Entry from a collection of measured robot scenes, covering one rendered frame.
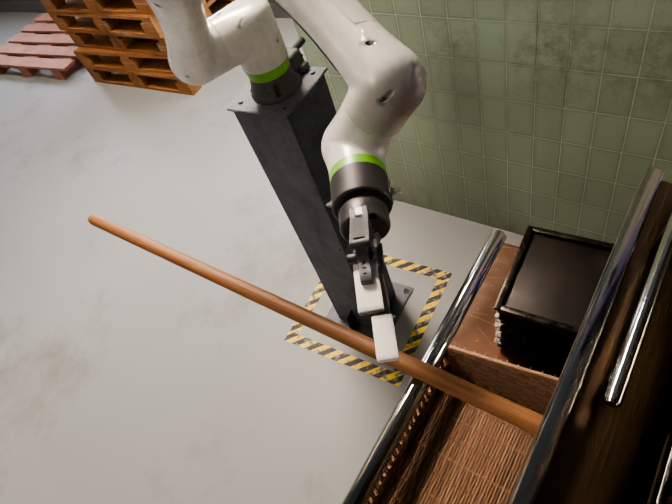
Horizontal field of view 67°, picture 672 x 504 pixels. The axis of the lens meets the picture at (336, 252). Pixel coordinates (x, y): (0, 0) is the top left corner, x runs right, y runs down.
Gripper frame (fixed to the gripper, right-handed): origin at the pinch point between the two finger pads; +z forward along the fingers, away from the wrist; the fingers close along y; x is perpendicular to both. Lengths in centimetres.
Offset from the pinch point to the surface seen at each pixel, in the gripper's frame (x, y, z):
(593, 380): -22.0, -1.1, 10.7
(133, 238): 57, 25, -48
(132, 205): 162, 155, -201
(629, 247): -30.9, -3.0, -3.7
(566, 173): -70, 98, -104
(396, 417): 1.3, 23.3, 3.4
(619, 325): -26.9, -1.0, 4.9
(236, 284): 29.5, 22.7, -27.7
